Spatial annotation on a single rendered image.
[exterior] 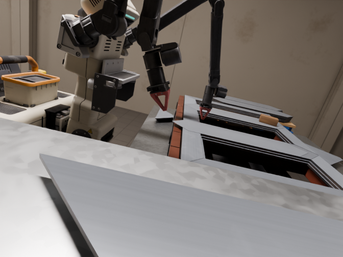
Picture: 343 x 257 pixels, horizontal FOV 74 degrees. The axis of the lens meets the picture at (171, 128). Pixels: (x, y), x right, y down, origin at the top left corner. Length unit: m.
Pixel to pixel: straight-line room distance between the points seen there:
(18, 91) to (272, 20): 3.39
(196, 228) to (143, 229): 0.05
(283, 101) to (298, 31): 1.02
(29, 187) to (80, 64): 0.83
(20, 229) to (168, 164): 0.20
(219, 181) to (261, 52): 3.55
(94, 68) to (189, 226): 0.90
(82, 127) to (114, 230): 0.92
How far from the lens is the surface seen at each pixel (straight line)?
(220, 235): 0.22
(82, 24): 0.87
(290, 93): 4.02
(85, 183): 0.24
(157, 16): 0.80
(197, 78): 3.77
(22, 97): 1.23
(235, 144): 1.16
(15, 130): 0.41
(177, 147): 0.95
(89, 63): 1.05
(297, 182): 0.99
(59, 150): 0.35
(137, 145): 1.23
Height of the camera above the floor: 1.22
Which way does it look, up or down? 20 degrees down
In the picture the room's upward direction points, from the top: 13 degrees clockwise
